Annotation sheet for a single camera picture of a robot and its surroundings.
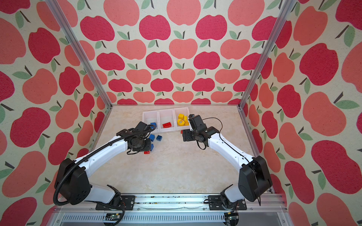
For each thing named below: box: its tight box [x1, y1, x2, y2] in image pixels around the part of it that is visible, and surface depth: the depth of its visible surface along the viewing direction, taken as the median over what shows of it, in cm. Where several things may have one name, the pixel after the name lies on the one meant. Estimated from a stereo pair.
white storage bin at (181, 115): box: [173, 106, 190, 130], surface depth 110 cm
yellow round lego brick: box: [177, 118, 185, 127], surface depth 107 cm
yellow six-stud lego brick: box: [184, 115, 190, 126], surface depth 107 cm
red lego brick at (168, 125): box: [162, 121, 173, 129], surface depth 107 cm
